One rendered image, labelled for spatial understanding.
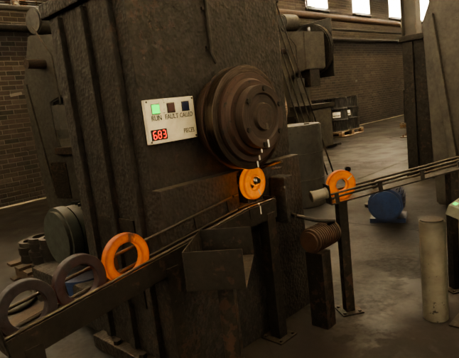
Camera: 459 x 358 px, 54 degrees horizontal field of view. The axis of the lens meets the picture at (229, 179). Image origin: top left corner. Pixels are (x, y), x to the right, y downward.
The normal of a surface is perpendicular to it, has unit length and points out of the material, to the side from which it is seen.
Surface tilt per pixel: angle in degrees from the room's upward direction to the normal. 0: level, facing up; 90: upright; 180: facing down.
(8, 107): 90
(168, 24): 90
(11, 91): 90
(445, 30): 90
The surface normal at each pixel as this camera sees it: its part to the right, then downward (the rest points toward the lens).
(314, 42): 0.64, 0.08
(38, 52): -0.56, 0.20
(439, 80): -0.84, 0.18
